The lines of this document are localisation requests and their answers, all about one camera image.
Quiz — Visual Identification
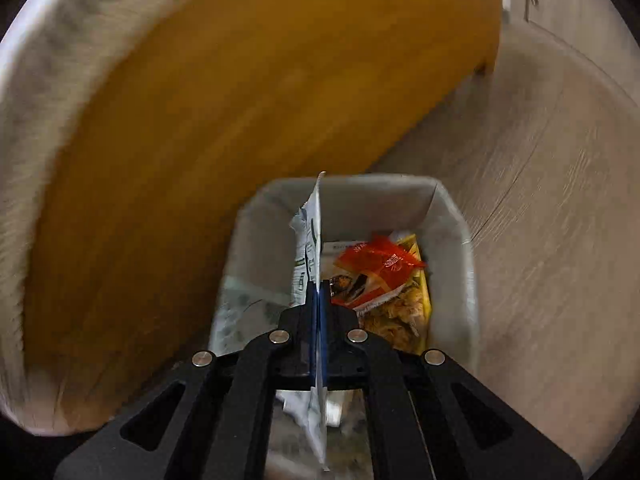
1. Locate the grey lined trash bin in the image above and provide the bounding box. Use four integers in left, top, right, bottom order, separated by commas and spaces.
208, 174, 480, 370

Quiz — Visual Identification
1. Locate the light wood wardrobe door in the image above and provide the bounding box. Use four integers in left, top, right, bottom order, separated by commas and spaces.
502, 0, 639, 102

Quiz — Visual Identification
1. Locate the orange wooden bed frame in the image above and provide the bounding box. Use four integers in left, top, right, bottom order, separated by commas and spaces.
25, 0, 501, 425

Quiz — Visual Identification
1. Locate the white paper wrapper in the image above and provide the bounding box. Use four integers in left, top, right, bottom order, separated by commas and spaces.
290, 174, 329, 479

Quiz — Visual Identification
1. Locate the checkered lace bedspread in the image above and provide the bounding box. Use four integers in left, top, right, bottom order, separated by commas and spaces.
0, 0, 202, 436

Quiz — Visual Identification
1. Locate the yellow chip bag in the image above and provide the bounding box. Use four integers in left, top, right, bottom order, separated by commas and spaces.
358, 233, 432, 353

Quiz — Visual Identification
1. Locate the red snack packet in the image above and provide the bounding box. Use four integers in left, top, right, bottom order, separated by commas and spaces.
324, 235, 425, 313

